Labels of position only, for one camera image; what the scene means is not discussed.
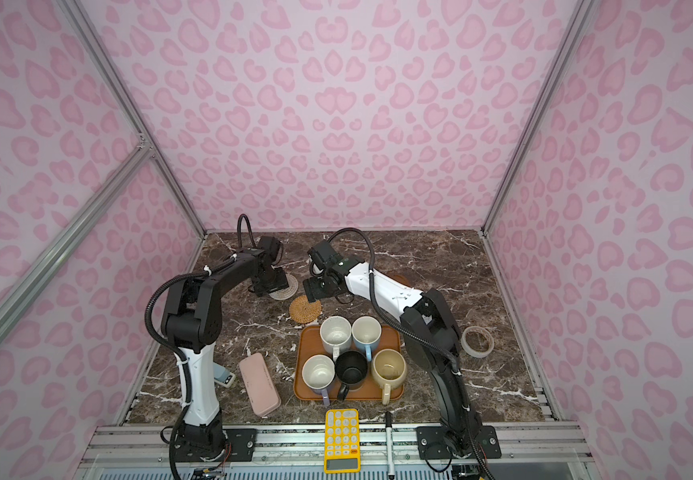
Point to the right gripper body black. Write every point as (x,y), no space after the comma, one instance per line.
(320,286)

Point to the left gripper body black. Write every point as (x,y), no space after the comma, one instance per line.
(271,283)

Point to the white woven round coaster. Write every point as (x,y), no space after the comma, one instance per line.
(288,292)

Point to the rattan woven round coaster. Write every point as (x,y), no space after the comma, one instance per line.
(305,312)

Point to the white speckled mug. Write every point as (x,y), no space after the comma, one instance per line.
(336,333)

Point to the light blue mug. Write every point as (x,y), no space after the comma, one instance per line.
(367,333)

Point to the brown wooden round coaster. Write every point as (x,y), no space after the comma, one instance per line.
(400,279)

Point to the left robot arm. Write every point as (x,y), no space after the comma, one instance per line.
(184,315)

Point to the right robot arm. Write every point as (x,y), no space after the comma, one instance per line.
(432,338)

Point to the black mug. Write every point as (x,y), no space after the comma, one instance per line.
(352,369)

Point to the beige ceramic mug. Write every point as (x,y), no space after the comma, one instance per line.
(389,370)

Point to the blue-grey stapler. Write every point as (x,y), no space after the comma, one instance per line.
(223,376)

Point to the pink pencil case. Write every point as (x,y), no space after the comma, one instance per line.
(262,393)

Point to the yellow calculator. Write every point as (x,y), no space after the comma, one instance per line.
(342,441)

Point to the black marker pen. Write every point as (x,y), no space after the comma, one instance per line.
(391,473)

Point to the masking tape roll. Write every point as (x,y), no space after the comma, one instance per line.
(478,342)

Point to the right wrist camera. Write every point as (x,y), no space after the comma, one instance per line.
(322,256)

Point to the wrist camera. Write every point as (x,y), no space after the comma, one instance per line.
(269,247)
(322,256)

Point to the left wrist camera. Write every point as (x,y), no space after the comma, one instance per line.
(269,247)

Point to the white mug purple handle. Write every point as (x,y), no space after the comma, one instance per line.
(318,374)

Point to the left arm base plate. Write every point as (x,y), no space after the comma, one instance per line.
(239,445)

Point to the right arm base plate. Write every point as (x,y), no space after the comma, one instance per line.
(439,443)

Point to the aluminium front rail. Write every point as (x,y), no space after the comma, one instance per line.
(367,450)

